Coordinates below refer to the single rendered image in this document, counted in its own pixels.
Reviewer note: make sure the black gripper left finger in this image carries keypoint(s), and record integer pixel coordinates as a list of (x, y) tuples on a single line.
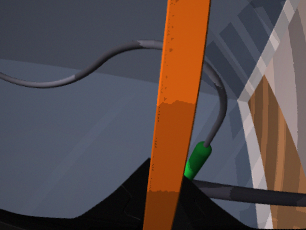
[(121, 210)]

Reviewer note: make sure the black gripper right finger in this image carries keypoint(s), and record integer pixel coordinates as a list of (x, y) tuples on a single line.
[(196, 211)]

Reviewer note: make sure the orange bar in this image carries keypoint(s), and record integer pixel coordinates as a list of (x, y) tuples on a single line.
[(186, 29)]

